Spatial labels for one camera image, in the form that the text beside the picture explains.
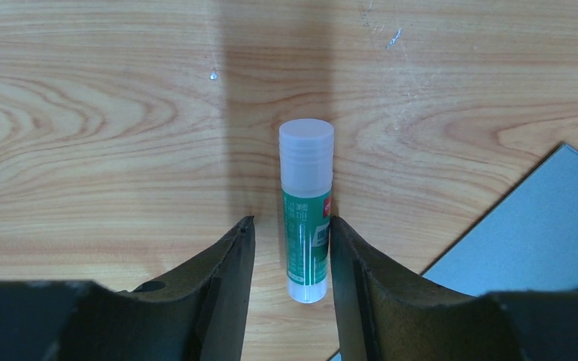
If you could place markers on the green white glue stick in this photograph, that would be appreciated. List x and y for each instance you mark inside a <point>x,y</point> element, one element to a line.
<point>306,173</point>

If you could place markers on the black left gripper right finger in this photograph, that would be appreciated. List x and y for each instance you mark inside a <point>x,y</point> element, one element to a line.
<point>385,311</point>

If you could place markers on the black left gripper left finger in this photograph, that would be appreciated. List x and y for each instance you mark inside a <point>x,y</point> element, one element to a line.
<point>196,311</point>

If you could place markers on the grey-blue paper envelope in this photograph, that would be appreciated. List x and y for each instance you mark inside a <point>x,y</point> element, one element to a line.
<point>528,241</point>

